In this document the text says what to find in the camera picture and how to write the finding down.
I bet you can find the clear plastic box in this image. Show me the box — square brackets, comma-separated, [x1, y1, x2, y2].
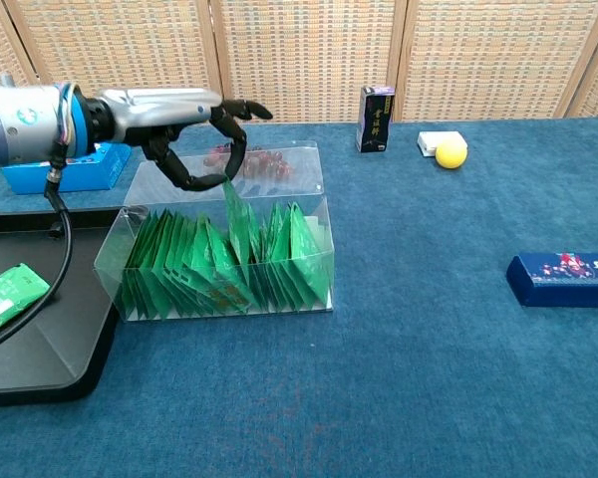
[93, 140, 336, 324]

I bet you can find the black drink carton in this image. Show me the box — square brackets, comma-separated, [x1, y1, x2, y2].
[354, 85, 397, 153]

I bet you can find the bunch of red grapes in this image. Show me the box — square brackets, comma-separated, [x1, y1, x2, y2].
[203, 142, 296, 181]

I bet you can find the black plastic tray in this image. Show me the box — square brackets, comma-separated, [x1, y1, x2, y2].
[0, 207, 126, 409]

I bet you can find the dark blue long box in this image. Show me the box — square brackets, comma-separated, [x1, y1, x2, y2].
[505, 251, 598, 309]

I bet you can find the woven rattan folding screen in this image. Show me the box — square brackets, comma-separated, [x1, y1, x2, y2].
[0, 0, 598, 125]

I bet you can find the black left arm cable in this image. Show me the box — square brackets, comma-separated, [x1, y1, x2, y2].
[0, 148, 75, 358]

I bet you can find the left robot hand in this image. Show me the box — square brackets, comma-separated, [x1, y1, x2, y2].
[92, 88, 275, 193]

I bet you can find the blue cookie box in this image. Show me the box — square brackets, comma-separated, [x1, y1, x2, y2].
[0, 141, 133, 195]

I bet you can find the yellow ball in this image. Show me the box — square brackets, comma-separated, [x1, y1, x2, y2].
[435, 138, 469, 170]

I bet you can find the small white box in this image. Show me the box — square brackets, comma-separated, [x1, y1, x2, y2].
[417, 129, 464, 159]

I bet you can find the blue table cloth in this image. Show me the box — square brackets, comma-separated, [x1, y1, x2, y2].
[0, 117, 598, 478]

